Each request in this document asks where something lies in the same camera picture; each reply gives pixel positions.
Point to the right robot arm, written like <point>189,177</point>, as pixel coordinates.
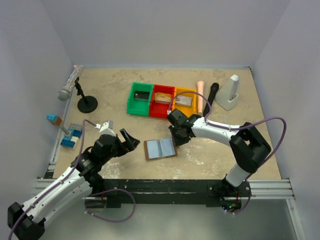
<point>248,146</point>

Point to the black card in green bin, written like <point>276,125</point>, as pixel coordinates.
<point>141,96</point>

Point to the aluminium frame rail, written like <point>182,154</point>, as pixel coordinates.
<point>280,189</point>

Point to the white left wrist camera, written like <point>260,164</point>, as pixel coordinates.
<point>106,128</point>

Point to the blue orange toy brick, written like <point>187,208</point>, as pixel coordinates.
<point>54,119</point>

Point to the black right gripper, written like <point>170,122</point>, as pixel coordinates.
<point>179,141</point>

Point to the black microphone stand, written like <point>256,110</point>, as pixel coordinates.
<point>86,104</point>

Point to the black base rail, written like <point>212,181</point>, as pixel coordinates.
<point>167,192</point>

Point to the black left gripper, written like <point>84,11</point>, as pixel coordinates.
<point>129,145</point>

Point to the yellow plastic bin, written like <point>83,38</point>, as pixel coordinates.
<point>188,111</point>

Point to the silver card in yellow bin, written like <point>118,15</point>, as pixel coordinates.
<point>184,101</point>

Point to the brown leather card holder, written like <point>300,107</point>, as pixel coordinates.
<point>160,149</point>

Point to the green plastic bin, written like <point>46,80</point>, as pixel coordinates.
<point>140,108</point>

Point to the blue toy brick stack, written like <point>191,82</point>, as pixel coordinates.
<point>70,141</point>

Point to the silver glitter microphone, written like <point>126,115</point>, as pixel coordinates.
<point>65,93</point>

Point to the pink cylindrical handle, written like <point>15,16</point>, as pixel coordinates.
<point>200,90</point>

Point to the grey wedge stand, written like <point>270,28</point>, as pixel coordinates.
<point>227,97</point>

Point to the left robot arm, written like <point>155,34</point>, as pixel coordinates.
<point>28,221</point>

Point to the gold VIP card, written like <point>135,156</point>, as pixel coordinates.
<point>160,96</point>

